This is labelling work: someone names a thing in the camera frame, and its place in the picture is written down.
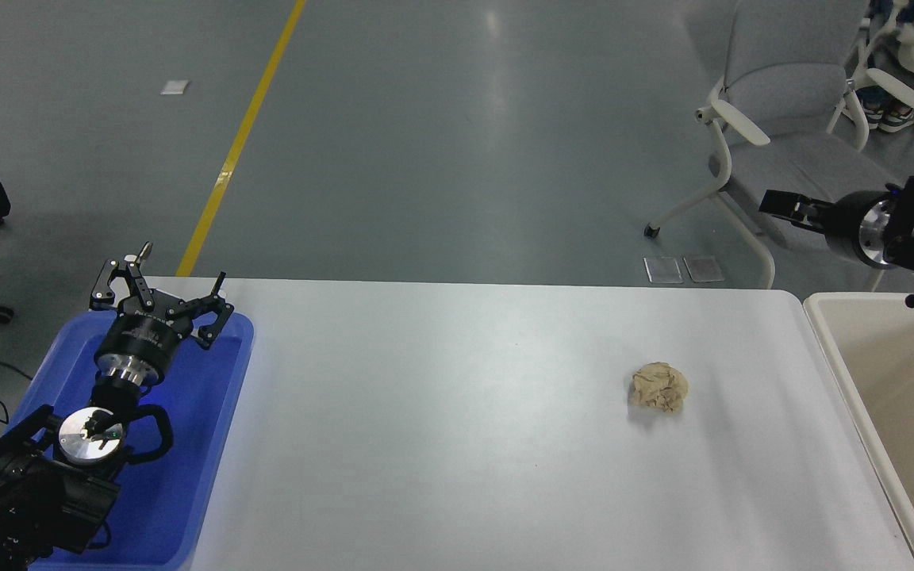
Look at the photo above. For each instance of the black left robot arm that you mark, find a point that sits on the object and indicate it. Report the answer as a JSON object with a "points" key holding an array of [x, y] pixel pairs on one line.
{"points": [[21, 492]]}

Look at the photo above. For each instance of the clear floor plate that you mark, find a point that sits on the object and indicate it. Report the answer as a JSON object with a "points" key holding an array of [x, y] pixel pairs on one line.
{"points": [[662, 270], [702, 268]]}

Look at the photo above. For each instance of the large pale bin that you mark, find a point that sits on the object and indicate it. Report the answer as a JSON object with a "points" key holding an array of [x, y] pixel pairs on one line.
{"points": [[893, 381]]}

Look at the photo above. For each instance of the crumpled tan paper ball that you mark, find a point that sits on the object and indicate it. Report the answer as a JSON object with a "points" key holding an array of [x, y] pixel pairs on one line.
{"points": [[658, 387]]}

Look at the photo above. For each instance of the white paper sheet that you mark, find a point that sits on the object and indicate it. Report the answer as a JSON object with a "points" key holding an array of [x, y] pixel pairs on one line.
{"points": [[175, 87]]}

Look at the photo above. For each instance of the blue plastic tray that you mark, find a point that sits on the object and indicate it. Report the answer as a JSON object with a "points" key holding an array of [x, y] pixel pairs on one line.
{"points": [[187, 444]]}

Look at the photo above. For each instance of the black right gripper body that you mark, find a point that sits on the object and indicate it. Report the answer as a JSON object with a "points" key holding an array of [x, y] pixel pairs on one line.
{"points": [[846, 226]]}

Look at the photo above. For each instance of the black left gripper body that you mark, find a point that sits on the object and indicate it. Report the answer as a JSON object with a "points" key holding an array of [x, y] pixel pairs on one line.
{"points": [[140, 337]]}

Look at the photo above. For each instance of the grey office chair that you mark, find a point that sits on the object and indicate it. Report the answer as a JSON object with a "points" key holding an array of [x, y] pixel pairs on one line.
{"points": [[790, 87]]}

